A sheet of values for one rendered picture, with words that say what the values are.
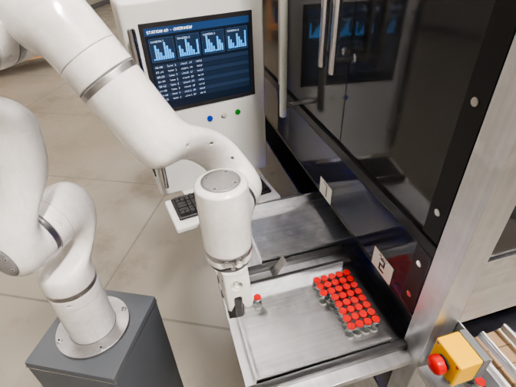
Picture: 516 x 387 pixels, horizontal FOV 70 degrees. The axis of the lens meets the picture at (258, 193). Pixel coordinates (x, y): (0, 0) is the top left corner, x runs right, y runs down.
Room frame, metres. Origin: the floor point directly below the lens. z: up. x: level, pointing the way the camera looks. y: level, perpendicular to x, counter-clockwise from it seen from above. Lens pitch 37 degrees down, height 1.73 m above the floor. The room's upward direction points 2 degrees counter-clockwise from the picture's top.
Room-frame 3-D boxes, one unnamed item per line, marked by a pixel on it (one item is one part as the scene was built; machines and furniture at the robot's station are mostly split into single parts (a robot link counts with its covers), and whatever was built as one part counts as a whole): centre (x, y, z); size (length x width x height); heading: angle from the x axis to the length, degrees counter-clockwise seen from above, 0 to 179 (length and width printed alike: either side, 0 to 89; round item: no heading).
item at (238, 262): (0.46, 0.06, 1.27); 0.09 x 0.08 x 0.03; 15
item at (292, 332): (0.57, -0.11, 0.90); 0.34 x 0.26 x 0.04; 105
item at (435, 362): (0.38, -0.36, 0.99); 0.04 x 0.04 x 0.04; 15
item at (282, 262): (0.72, 0.00, 0.91); 0.14 x 0.03 x 0.06; 105
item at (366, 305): (0.61, -0.26, 0.90); 0.18 x 0.02 x 0.05; 15
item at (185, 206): (1.23, 0.15, 0.82); 0.40 x 0.14 x 0.02; 114
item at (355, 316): (0.60, -0.22, 0.90); 0.18 x 0.02 x 0.05; 15
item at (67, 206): (0.63, 0.45, 1.16); 0.19 x 0.12 x 0.24; 161
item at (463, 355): (0.39, -0.40, 1.00); 0.08 x 0.07 x 0.07; 105
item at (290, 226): (0.93, -0.13, 0.90); 0.34 x 0.26 x 0.04; 105
